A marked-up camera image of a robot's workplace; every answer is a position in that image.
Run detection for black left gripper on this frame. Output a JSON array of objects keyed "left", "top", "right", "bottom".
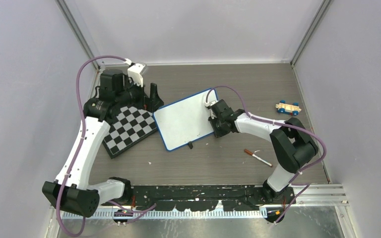
[{"left": 116, "top": 75, "right": 163, "bottom": 113}]

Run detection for black white chessboard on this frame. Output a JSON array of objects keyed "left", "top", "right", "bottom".
[{"left": 102, "top": 107, "right": 158, "bottom": 159}]

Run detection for white whiteboard marker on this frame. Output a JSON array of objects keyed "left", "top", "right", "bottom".
[{"left": 244, "top": 149, "right": 273, "bottom": 168}]

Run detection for blue framed whiteboard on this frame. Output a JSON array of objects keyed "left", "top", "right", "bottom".
[{"left": 153, "top": 88, "right": 218, "bottom": 151}]

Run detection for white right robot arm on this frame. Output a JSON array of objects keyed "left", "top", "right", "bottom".
[{"left": 204, "top": 100, "right": 318, "bottom": 204}]

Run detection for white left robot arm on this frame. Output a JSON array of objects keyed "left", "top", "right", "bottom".
[{"left": 42, "top": 70, "right": 164, "bottom": 218}]

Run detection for wooden toy car blue wheels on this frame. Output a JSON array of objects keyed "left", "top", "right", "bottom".
[{"left": 275, "top": 100, "right": 302, "bottom": 116}]

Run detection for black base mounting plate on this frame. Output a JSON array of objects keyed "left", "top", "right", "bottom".
[{"left": 113, "top": 185, "right": 295, "bottom": 212}]

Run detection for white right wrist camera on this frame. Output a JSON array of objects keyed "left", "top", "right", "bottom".
[{"left": 204, "top": 100, "right": 218, "bottom": 119}]

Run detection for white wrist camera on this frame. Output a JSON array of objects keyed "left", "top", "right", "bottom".
[
  {"left": 125, "top": 59, "right": 148, "bottom": 87},
  {"left": 204, "top": 100, "right": 218, "bottom": 119}
]

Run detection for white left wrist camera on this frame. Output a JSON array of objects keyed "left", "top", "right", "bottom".
[{"left": 125, "top": 59, "right": 148, "bottom": 87}]

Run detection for aluminium frame rail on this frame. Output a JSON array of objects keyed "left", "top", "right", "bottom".
[{"left": 55, "top": 0, "right": 95, "bottom": 59}]

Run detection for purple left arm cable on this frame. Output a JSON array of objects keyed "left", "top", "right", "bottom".
[{"left": 56, "top": 55, "right": 157, "bottom": 238}]

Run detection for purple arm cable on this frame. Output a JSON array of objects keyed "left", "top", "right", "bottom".
[
  {"left": 56, "top": 55, "right": 157, "bottom": 238},
  {"left": 205, "top": 85, "right": 327, "bottom": 225}
]

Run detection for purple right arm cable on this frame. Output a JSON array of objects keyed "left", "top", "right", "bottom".
[{"left": 205, "top": 85, "right": 327, "bottom": 225}]

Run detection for white slotted cable duct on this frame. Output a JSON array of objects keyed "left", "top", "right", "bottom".
[{"left": 62, "top": 209, "right": 268, "bottom": 220}]

